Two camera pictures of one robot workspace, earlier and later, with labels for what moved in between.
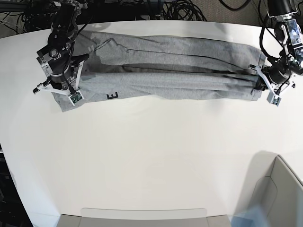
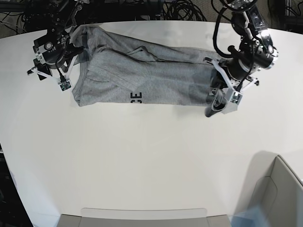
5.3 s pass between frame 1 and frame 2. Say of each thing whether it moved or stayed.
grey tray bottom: stayed
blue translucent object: stayed
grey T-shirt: moved
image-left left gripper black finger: moved
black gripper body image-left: moved
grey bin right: stayed
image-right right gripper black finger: moved
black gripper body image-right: moved
